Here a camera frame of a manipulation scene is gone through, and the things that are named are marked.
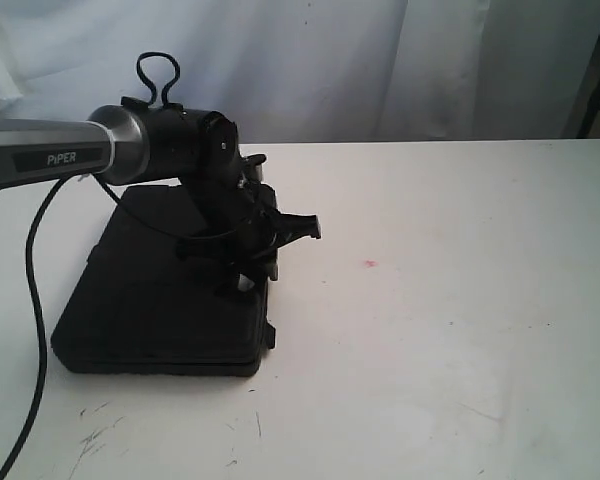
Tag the left silver black robot arm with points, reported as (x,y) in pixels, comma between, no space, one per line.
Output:
(134,143)

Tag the black plastic tool case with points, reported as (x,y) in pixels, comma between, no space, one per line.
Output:
(140,308)

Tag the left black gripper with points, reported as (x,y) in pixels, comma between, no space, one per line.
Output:
(237,227)

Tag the white backdrop curtain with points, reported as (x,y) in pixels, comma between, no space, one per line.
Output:
(309,71)

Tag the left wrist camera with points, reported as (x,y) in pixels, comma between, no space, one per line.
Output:
(251,167)

